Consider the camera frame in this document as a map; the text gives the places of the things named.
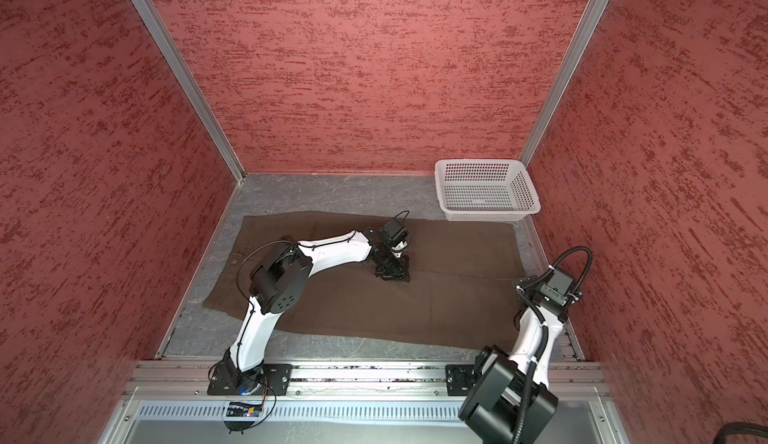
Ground brown corduroy trousers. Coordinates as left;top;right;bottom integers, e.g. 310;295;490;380
203;211;525;349

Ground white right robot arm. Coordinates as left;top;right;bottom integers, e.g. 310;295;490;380
458;269;573;443

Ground white perforated plastic basket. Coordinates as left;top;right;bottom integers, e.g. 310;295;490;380
434;159;541;222

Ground left small circuit board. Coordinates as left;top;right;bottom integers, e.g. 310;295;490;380
224;401;264;420

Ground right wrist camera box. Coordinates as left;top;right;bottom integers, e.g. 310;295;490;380
537;268;580;312

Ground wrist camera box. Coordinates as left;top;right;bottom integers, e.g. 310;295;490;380
379;217;409;248
537;268;580;312

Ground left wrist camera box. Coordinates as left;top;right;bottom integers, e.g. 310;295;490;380
379;217;409;248

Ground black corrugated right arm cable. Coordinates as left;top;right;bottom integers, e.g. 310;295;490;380
509;245;595;444

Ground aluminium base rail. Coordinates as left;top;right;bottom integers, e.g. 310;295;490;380
123;358;611;401

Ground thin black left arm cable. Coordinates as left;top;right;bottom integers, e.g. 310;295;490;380
232;209;412;373

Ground black cable bottom right corner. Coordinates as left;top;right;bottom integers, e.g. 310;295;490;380
712;421;768;444

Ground white slotted cable duct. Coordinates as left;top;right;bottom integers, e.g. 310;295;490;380
135;400;461;425

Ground aluminium right corner post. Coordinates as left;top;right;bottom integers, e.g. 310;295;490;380
519;0;610;167

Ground aluminium corner post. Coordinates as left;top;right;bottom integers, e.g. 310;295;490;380
130;0;247;186
519;0;610;167

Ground aluminium left corner post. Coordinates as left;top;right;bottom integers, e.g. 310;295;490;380
130;0;247;186

